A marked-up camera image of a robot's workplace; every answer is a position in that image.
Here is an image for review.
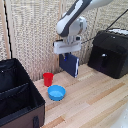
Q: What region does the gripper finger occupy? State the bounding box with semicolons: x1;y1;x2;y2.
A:
64;53;70;62

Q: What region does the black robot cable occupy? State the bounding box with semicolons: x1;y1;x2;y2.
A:
80;8;128;45

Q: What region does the black box appliance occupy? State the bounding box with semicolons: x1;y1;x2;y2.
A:
87;28;128;80

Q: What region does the blue plastic bowl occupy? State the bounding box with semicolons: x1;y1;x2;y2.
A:
47;84;67;102

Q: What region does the woven wicker screen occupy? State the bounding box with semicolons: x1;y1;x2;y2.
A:
0;0;128;83

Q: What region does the dark blue book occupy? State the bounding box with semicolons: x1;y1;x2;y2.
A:
58;52;81;79

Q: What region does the black fabric storage case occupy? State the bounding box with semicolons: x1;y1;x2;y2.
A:
0;58;47;128

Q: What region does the red plastic cup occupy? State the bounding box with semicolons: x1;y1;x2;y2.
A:
42;72;55;88

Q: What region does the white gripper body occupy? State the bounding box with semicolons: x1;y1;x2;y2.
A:
53;38;83;56

